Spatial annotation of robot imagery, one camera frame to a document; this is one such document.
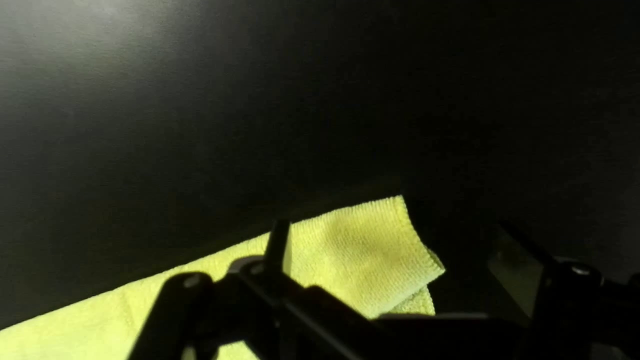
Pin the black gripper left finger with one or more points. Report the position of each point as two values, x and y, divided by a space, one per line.
254 303

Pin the yellow cloth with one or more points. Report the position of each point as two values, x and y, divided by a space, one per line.
366 254

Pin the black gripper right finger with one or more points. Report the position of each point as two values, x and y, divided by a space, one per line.
575 313

